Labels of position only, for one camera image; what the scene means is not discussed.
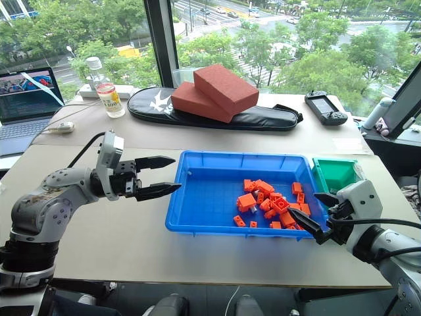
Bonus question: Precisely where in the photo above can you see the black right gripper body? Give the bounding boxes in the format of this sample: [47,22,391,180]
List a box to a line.
[324,200,355,246]

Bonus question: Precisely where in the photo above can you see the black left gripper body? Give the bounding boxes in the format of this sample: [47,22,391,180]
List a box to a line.
[110,159,143,198]

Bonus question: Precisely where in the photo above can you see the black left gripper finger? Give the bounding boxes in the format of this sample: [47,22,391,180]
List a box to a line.
[134,155,177,172]
[135,182,183,202]

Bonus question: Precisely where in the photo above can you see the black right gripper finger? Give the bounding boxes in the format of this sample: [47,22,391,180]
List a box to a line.
[287,207,330,245]
[314,192,340,209]

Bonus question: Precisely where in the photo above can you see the green plastic bin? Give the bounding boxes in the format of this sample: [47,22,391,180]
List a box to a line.
[311,157,366,196]

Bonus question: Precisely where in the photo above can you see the blue plastic tray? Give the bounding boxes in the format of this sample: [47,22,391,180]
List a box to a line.
[164,150,330,240]

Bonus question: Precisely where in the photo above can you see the black racket bag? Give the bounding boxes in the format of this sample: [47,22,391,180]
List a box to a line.
[126,87,303,132]

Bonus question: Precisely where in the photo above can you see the red foam brick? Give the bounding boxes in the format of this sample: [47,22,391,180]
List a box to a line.
[170,81,237,124]
[193,65,260,117]

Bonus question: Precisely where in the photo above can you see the clear plastic bottle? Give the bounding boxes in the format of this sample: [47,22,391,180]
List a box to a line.
[96,82,126,119]

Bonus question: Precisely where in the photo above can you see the white power strip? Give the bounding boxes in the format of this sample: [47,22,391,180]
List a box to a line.
[78,84,135,99]

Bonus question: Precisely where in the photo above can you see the black handheld controller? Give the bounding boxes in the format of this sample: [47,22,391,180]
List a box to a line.
[304,89,349,126]

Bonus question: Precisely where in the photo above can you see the white thermos bottle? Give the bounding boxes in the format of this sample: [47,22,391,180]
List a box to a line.
[362,97,396,130]

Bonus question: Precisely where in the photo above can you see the dark rounded shape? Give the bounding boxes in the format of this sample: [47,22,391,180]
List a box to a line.
[234,294,264,316]
[143,294,191,316]

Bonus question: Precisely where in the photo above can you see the clear bottle white cap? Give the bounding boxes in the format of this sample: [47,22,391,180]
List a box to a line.
[85,56,108,92]

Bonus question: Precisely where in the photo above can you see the open laptop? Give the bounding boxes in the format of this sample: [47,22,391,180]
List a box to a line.
[0,66,66,157]

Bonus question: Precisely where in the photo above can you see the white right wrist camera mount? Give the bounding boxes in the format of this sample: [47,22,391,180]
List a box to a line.
[335,179,384,232]

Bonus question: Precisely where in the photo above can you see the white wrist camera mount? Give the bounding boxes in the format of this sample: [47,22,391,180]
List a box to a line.
[335,179,384,232]
[95,130,125,201]

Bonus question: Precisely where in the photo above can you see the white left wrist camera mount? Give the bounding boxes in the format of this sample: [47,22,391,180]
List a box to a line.
[95,130,125,201]

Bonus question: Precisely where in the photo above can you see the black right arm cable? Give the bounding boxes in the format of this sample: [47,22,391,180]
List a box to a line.
[332,216,421,261]

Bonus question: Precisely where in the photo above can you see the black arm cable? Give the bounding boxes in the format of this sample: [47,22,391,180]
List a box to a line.
[65,132,107,169]
[332,216,421,261]

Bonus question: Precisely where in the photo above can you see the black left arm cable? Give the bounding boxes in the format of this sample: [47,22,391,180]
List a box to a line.
[65,132,107,169]

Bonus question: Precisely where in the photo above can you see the white adapter with cable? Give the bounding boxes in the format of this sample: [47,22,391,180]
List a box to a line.
[31,120,76,145]

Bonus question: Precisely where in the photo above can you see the white hanging cable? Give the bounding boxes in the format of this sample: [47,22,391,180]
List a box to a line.
[229,285,241,316]

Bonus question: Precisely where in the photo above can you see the dark window frame post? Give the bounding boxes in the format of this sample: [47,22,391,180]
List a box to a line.
[143,0,181,88]

